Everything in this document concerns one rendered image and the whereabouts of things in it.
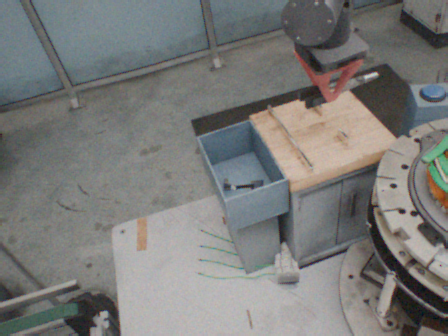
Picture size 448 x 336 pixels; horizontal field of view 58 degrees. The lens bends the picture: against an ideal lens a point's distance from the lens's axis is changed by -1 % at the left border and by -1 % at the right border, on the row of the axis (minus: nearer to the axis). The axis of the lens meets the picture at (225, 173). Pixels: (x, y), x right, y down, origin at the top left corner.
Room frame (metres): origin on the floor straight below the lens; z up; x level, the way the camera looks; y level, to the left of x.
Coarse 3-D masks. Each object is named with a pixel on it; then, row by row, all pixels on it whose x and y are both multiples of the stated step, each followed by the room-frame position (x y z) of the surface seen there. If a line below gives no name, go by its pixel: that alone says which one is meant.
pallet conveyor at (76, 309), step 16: (48, 288) 0.50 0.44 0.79; (64, 288) 0.49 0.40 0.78; (80, 288) 0.50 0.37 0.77; (0, 304) 0.48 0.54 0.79; (16, 304) 0.48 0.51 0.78; (64, 304) 0.47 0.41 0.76; (80, 304) 0.47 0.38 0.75; (16, 320) 0.45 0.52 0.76; (32, 320) 0.44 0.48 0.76; (48, 320) 0.44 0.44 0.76; (64, 320) 0.43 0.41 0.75; (80, 320) 0.44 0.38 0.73; (96, 320) 0.46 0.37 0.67; (112, 320) 0.47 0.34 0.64
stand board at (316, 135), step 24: (264, 120) 0.58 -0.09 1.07; (288, 120) 0.57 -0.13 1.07; (312, 120) 0.56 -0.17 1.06; (336, 120) 0.54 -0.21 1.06; (360, 120) 0.53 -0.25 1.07; (288, 144) 0.51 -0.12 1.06; (312, 144) 0.49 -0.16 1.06; (336, 144) 0.48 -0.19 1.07; (360, 144) 0.47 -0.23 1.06; (384, 144) 0.46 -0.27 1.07; (288, 168) 0.45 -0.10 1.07; (336, 168) 0.43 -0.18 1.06
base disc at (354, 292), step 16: (368, 240) 0.45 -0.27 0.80; (352, 256) 0.42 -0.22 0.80; (368, 256) 0.41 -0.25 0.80; (352, 272) 0.38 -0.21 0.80; (352, 288) 0.35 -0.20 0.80; (368, 288) 0.34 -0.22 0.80; (352, 304) 0.32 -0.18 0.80; (368, 304) 0.31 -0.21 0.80; (352, 320) 0.29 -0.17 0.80; (368, 320) 0.28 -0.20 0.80; (400, 320) 0.27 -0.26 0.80
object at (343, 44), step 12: (348, 0) 0.45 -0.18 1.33; (348, 12) 0.45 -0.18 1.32; (336, 24) 0.44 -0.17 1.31; (348, 24) 0.45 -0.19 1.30; (336, 36) 0.44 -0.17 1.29; (348, 36) 0.45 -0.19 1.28; (312, 48) 0.45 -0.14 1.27; (324, 48) 0.45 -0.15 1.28; (336, 48) 0.44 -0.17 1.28; (348, 48) 0.44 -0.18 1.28; (360, 48) 0.43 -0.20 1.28; (324, 60) 0.42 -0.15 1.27; (336, 60) 0.42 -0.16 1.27; (324, 72) 0.42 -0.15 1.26
